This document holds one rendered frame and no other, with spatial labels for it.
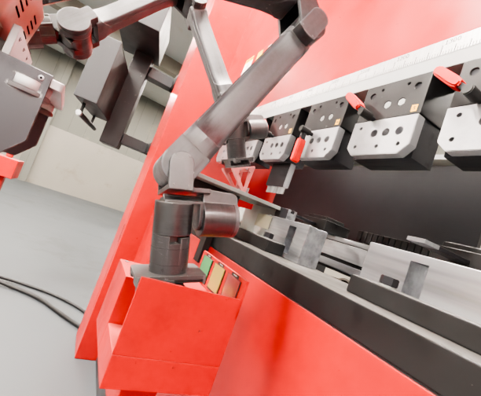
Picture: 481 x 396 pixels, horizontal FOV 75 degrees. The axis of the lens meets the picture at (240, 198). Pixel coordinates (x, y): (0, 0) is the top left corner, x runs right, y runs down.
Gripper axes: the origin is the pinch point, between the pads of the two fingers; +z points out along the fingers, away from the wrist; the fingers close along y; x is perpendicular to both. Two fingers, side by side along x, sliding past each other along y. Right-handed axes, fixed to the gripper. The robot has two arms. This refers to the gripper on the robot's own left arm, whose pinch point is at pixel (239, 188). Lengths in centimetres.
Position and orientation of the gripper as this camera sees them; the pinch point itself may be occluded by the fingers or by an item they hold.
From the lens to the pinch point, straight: 93.3
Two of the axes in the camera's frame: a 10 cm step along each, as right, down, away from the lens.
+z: 0.8, 9.9, 1.3
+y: -4.2, -0.8, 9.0
